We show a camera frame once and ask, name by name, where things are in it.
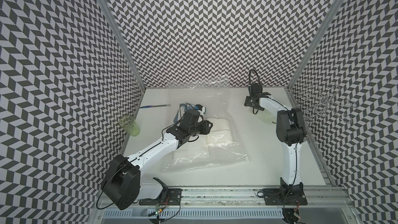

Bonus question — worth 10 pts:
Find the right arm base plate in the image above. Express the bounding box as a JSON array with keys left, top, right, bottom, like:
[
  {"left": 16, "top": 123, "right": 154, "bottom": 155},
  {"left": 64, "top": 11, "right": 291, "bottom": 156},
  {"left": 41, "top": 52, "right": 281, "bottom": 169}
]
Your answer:
[{"left": 262, "top": 188, "right": 308, "bottom": 206}]

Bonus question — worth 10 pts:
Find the aluminium frame rail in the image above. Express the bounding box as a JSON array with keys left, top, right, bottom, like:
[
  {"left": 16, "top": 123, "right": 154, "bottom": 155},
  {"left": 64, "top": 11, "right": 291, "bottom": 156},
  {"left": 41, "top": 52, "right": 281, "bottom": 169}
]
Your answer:
[{"left": 130, "top": 186, "right": 354, "bottom": 208}]

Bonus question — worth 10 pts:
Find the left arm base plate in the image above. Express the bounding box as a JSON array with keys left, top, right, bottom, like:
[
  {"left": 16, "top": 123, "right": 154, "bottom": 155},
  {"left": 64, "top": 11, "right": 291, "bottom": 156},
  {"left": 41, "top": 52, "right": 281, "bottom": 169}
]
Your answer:
[{"left": 138, "top": 188, "right": 182, "bottom": 206}]

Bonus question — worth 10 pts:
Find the blue and cream towel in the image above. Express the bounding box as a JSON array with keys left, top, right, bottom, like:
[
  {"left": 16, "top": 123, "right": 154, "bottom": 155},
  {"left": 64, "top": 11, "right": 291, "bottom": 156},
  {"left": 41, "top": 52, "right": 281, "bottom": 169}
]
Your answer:
[{"left": 173, "top": 103, "right": 189, "bottom": 123}]

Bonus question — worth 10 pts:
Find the white towel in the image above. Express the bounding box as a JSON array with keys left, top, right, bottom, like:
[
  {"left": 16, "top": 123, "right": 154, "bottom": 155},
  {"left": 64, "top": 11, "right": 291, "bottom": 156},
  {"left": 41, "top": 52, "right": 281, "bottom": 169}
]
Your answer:
[
  {"left": 206, "top": 118, "right": 233, "bottom": 149},
  {"left": 173, "top": 140, "right": 209, "bottom": 165}
]

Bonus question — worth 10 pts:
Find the purple toothbrush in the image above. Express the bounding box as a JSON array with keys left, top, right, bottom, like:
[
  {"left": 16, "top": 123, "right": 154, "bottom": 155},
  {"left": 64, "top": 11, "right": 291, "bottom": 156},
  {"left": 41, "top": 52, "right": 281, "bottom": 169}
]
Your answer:
[{"left": 140, "top": 104, "right": 171, "bottom": 109}]

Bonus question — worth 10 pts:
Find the clear plastic vacuum bag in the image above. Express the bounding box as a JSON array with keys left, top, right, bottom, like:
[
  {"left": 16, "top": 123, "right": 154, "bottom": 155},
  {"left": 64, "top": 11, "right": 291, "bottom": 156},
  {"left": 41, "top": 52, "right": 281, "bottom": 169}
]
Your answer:
[{"left": 162, "top": 76, "right": 249, "bottom": 173}]

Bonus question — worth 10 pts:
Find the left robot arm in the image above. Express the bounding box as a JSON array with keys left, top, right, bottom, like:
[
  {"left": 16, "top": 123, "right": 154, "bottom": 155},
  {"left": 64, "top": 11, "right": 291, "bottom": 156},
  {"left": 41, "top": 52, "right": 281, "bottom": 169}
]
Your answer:
[{"left": 101, "top": 105, "right": 213, "bottom": 210}]

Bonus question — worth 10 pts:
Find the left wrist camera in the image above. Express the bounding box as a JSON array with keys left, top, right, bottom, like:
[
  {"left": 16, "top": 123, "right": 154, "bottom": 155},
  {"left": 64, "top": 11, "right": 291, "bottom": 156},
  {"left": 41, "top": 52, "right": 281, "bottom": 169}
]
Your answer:
[{"left": 195, "top": 104, "right": 206, "bottom": 116}]

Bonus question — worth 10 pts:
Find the black corrugated right cable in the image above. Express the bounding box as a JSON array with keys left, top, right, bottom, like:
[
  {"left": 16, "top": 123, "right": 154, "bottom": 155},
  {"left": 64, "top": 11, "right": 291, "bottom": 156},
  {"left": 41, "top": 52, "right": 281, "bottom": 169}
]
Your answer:
[{"left": 248, "top": 69, "right": 263, "bottom": 94}]

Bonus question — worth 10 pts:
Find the pale green cloth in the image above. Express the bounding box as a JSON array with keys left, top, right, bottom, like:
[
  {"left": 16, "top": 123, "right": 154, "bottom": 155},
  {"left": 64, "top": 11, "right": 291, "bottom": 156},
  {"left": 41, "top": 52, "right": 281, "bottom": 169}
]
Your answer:
[{"left": 259, "top": 111, "right": 276, "bottom": 124}]

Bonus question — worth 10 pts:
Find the green plastic cup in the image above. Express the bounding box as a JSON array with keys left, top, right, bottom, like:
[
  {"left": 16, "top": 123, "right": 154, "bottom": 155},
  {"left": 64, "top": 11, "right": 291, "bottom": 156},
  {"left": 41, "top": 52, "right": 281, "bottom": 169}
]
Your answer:
[{"left": 118, "top": 115, "right": 140, "bottom": 136}]

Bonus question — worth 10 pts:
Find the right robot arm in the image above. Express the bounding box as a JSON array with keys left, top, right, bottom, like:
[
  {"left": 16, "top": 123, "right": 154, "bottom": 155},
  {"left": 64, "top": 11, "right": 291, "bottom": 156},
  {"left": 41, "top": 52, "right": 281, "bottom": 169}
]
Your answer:
[{"left": 244, "top": 83, "right": 307, "bottom": 197}]

